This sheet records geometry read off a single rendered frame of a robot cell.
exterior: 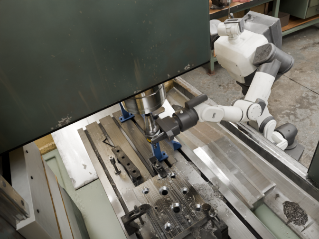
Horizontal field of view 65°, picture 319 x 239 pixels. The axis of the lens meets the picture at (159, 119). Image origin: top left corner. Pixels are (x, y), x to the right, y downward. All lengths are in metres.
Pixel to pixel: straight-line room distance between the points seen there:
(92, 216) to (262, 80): 1.20
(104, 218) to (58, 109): 1.04
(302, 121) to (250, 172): 1.56
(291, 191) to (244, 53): 0.78
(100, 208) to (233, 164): 0.83
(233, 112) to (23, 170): 0.84
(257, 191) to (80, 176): 1.10
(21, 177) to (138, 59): 0.48
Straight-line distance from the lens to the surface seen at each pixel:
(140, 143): 1.48
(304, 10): 4.39
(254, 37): 1.40
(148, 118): 0.92
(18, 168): 0.87
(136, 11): 0.63
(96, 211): 1.64
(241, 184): 1.48
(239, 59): 1.36
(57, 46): 0.60
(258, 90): 1.24
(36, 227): 0.74
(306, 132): 2.90
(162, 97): 0.83
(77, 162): 1.83
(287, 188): 1.58
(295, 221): 1.50
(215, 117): 1.06
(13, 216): 0.72
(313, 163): 1.41
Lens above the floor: 1.94
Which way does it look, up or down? 40 degrees down
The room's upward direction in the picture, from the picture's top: 12 degrees counter-clockwise
